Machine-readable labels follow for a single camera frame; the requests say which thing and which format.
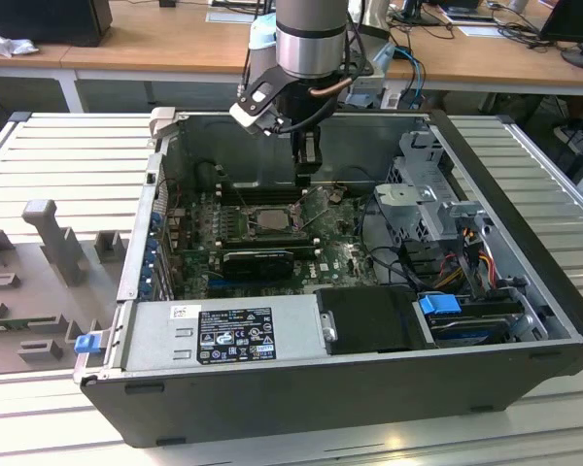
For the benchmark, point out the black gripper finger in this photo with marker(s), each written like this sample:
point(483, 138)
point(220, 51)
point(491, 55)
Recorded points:
point(312, 150)
point(298, 148)

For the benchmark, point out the metal locking lever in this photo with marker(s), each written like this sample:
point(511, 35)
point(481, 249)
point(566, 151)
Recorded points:
point(243, 198)
point(322, 213)

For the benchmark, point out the silver CPU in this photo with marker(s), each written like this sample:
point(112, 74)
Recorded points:
point(272, 219)

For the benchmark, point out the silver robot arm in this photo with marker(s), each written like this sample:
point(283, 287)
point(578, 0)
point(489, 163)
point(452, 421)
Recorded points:
point(311, 43)

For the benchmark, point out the CPU socket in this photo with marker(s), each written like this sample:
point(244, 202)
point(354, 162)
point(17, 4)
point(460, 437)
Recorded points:
point(296, 219)

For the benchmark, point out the blue expansion slot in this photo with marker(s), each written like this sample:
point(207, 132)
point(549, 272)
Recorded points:
point(215, 281)

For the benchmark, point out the silver coin battery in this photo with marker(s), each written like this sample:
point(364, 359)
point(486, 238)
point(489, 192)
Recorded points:
point(336, 195)

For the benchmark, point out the green motherboard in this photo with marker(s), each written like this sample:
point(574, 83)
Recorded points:
point(335, 238)

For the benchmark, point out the pale blue teach pendant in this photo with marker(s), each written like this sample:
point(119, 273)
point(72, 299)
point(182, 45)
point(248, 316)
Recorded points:
point(383, 56)

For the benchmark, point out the black cylindrical component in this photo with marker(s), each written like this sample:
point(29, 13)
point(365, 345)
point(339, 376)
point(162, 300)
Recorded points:
point(206, 175)

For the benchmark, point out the metal drive cage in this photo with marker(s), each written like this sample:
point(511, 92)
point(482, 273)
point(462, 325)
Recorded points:
point(408, 194)

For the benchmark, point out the black graphics card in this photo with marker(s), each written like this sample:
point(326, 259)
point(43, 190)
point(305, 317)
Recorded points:
point(257, 266)

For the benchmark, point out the wooden desk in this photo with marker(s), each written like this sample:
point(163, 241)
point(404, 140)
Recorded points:
point(165, 43)

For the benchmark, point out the black plastic shroud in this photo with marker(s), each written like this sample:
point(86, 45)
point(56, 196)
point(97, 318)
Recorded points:
point(369, 318)

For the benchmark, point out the silver metal latch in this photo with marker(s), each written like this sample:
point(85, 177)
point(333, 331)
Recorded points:
point(329, 327)

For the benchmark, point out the white paper sheet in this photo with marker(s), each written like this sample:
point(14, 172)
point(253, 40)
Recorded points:
point(481, 30)

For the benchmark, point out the blue disk carrier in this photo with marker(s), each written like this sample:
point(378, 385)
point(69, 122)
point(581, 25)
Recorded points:
point(439, 307)

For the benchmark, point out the grey power supply unit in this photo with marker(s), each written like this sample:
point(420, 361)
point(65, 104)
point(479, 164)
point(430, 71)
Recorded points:
point(150, 335)

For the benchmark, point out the hard disk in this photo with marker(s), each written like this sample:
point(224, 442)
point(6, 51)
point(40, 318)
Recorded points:
point(471, 332)

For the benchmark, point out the black PC case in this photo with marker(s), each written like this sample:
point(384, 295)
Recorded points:
point(320, 408)

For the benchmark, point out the black box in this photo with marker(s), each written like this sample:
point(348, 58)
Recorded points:
point(44, 22)

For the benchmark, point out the metal disk bay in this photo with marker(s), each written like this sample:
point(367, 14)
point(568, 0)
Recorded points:
point(534, 325)

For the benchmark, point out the black monitor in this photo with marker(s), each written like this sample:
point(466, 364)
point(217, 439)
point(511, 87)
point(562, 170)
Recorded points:
point(575, 19)

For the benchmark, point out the blue plastic latch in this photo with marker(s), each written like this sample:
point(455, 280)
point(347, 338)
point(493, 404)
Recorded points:
point(87, 343)

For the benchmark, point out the grey parts rack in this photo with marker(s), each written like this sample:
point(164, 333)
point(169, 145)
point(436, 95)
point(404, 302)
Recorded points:
point(53, 301)

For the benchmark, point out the crumpled white paper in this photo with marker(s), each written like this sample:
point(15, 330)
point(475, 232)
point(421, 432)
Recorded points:
point(10, 44)

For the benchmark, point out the green RAM stick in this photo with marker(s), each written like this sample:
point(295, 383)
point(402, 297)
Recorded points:
point(5, 326)

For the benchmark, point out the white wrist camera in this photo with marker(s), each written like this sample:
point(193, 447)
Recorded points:
point(248, 116)

